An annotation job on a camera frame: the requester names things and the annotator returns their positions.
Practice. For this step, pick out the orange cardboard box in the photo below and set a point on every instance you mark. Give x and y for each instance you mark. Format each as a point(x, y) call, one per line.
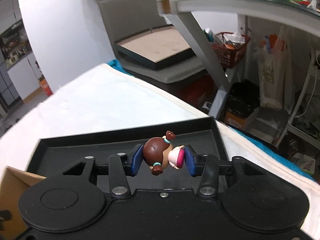
point(44, 85)

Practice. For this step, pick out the black framed cork board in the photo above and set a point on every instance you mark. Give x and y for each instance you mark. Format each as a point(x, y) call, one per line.
point(156, 48)

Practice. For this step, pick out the white plastic shopping bag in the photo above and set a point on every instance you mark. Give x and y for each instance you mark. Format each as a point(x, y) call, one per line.
point(277, 89)

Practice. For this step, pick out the red plastic basket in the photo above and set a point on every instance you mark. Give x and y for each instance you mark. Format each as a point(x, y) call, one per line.
point(228, 53)

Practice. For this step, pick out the black shallow tray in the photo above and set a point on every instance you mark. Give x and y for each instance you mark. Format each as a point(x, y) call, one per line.
point(54, 154)

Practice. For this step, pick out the brown-haired girl figurine head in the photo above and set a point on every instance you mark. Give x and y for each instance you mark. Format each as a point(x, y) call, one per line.
point(159, 153)

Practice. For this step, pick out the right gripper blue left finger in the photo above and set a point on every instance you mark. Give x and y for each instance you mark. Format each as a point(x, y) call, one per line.
point(136, 158)

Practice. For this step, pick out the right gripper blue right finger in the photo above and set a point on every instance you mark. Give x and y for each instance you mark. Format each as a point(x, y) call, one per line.
point(192, 161)

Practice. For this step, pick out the brown cardboard box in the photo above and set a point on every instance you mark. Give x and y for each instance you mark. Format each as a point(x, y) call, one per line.
point(13, 183)

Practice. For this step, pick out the grey chair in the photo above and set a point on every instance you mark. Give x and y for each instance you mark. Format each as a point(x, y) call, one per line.
point(123, 18)

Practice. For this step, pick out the white grey desk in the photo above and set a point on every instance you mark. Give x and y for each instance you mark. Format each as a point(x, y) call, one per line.
point(180, 14)

